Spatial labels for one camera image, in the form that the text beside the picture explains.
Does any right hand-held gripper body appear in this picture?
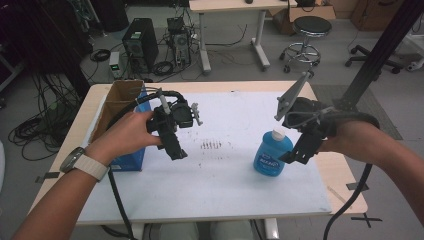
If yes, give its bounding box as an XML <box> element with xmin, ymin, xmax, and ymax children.
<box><xmin>273</xmin><ymin>70</ymin><xmax>337</xmax><ymax>138</ymax></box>

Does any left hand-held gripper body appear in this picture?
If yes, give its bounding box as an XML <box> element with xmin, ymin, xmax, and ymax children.
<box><xmin>145</xmin><ymin>87</ymin><xmax>205</xmax><ymax>136</ymax></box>

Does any blue bottle with white cap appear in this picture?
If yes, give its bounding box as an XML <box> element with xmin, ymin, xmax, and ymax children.
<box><xmin>252</xmin><ymin>127</ymin><xmax>295</xmax><ymax>178</ymax></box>

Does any cardboard box with blue outside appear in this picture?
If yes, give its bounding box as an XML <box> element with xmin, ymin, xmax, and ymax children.
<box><xmin>88</xmin><ymin>79</ymin><xmax>153</xmax><ymax>173</ymax></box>

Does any person's right hand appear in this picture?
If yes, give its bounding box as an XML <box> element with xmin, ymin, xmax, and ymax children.
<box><xmin>317</xmin><ymin>120</ymin><xmax>369</xmax><ymax>155</ymax></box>

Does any person's left hand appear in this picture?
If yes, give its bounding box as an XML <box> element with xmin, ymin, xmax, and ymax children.
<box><xmin>84</xmin><ymin>110</ymin><xmax>164</xmax><ymax>167</ymax></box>

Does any white table mat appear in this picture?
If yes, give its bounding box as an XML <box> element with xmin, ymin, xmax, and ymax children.
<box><xmin>76</xmin><ymin>91</ymin><xmax>333</xmax><ymax>225</ymax></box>

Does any black tape strip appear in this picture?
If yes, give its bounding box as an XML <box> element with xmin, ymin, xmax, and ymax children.
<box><xmin>345</xmin><ymin>182</ymin><xmax>370</xmax><ymax>192</ymax></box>

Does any open computer tower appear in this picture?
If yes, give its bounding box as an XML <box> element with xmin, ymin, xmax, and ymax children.
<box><xmin>166</xmin><ymin>17</ymin><xmax>193</xmax><ymax>68</ymax></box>

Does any black computer tower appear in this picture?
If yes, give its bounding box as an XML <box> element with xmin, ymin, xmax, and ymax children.
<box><xmin>121</xmin><ymin>17</ymin><xmax>160</xmax><ymax>73</ymax></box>

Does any small white power unit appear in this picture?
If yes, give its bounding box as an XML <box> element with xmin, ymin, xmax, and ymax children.
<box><xmin>108</xmin><ymin>51</ymin><xmax>125</xmax><ymax>80</ymax></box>

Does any black office chair base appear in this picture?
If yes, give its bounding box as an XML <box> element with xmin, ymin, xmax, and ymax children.
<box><xmin>344</xmin><ymin>44</ymin><xmax>405</xmax><ymax>75</ymax></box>

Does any black round stool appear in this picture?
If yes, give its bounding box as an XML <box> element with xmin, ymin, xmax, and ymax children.
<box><xmin>278</xmin><ymin>15</ymin><xmax>333</xmax><ymax>74</ymax></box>

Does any black tape cross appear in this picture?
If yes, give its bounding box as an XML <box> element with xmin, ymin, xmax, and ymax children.
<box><xmin>350</xmin><ymin>212</ymin><xmax>383</xmax><ymax>230</ymax></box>

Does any brown cardboard carton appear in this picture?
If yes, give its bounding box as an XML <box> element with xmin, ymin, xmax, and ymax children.
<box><xmin>272</xmin><ymin>4</ymin><xmax>337</xmax><ymax>36</ymax></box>
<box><xmin>349</xmin><ymin>0</ymin><xmax>407</xmax><ymax>33</ymax></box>

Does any white desk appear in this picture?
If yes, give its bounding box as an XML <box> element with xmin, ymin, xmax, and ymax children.
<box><xmin>187</xmin><ymin>0</ymin><xmax>298</xmax><ymax>75</ymax></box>

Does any grey tape strip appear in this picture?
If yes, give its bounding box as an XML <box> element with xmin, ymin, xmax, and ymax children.
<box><xmin>34</xmin><ymin>171</ymin><xmax>61</xmax><ymax>184</ymax></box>

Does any dark curtain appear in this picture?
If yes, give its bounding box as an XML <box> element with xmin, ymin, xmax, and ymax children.
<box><xmin>18</xmin><ymin>0</ymin><xmax>95</xmax><ymax>98</ymax></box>

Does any coiled black cable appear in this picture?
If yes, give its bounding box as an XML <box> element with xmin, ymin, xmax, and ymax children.
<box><xmin>152</xmin><ymin>60</ymin><xmax>175</xmax><ymax>77</ymax></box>
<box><xmin>89</xmin><ymin>48</ymin><xmax>112</xmax><ymax>63</ymax></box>

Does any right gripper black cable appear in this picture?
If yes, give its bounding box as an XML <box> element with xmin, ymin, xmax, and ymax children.
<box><xmin>316</xmin><ymin>109</ymin><xmax>381</xmax><ymax>240</ymax></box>

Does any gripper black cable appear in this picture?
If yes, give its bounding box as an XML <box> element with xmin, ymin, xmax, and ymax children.
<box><xmin>316</xmin><ymin>109</ymin><xmax>381</xmax><ymax>240</ymax></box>
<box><xmin>105</xmin><ymin>89</ymin><xmax>186</xmax><ymax>240</ymax></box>

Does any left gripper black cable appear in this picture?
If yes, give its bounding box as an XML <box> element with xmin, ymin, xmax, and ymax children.
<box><xmin>105</xmin><ymin>89</ymin><xmax>186</xmax><ymax>240</ymax></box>

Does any wristwatch with beige strap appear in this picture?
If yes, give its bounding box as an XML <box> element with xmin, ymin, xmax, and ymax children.
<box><xmin>59</xmin><ymin>146</ymin><xmax>110</xmax><ymax>183</ymax></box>

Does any black metal post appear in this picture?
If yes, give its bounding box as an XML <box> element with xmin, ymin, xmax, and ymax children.
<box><xmin>332</xmin><ymin>0</ymin><xmax>424</xmax><ymax>112</ymax></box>

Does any bundle of black floor cables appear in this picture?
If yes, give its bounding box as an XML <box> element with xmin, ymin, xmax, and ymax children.
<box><xmin>7</xmin><ymin>72</ymin><xmax>85</xmax><ymax>162</ymax></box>

